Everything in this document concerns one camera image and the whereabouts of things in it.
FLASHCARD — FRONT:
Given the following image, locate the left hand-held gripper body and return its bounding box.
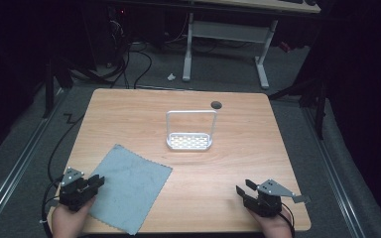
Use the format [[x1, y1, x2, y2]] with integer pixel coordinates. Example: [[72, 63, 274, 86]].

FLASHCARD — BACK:
[[59, 167, 97, 212]]

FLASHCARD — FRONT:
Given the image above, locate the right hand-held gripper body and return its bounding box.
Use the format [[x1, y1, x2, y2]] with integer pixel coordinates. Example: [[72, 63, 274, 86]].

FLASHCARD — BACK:
[[243, 178, 313, 218]]

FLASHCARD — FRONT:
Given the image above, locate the grey cloth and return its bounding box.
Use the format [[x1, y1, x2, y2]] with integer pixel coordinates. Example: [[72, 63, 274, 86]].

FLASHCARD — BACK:
[[87, 143, 174, 236]]

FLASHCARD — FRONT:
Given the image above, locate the person's right hand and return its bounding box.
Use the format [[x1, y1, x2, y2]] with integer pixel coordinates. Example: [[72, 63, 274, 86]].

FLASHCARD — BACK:
[[248, 208, 294, 238]]

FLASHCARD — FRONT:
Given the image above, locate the person's left hand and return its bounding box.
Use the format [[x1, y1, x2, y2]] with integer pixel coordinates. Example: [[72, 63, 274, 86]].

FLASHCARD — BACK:
[[52, 196, 97, 238]]

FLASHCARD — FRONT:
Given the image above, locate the black metal stand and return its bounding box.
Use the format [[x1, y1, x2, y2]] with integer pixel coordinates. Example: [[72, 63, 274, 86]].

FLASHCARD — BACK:
[[267, 78, 328, 141], [43, 59, 74, 119]]

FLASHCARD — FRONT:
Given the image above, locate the black computer tower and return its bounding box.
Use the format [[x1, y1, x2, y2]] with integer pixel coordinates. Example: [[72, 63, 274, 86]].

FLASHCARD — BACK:
[[106, 4, 131, 67]]

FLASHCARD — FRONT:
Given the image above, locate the white-framed desk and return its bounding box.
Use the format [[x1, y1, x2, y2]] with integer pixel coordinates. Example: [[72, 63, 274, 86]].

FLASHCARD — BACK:
[[182, 0, 321, 90]]

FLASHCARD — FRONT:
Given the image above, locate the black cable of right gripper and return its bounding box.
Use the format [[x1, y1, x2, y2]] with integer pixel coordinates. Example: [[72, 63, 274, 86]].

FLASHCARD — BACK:
[[277, 201, 296, 238]]

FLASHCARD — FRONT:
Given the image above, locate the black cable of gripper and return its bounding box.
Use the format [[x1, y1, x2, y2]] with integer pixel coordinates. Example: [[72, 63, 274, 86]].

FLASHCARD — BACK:
[[277, 201, 296, 238], [40, 112, 86, 238]]

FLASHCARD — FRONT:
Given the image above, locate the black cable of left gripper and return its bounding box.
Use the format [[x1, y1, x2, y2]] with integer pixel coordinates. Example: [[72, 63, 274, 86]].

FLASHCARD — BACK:
[[40, 112, 86, 238]]

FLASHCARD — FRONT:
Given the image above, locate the metal floor rail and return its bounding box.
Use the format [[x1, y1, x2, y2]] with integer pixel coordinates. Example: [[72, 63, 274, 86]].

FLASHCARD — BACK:
[[302, 107, 367, 238], [0, 87, 68, 233]]

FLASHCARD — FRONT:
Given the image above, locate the white rack with handle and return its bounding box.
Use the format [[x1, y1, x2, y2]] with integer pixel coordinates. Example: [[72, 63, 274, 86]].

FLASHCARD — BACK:
[[166, 109, 218, 152]]

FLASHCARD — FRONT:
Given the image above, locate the bundle of black floor cables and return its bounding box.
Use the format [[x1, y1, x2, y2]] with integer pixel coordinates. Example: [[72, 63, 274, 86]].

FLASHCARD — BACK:
[[68, 41, 154, 90]]

